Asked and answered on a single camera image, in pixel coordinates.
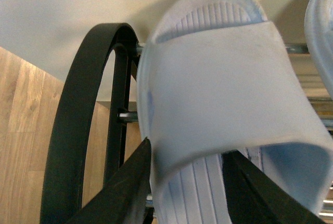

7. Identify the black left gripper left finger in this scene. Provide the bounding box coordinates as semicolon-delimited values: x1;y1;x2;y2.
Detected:
67;138;151;223

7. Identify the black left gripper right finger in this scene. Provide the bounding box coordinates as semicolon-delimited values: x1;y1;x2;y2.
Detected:
222;151;323;224

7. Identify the white slide sandal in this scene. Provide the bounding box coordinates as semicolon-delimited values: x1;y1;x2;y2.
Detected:
137;0;332;223
304;0;332;96

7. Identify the black chrome shoe rack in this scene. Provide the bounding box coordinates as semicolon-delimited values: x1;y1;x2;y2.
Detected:
40;23;153;223

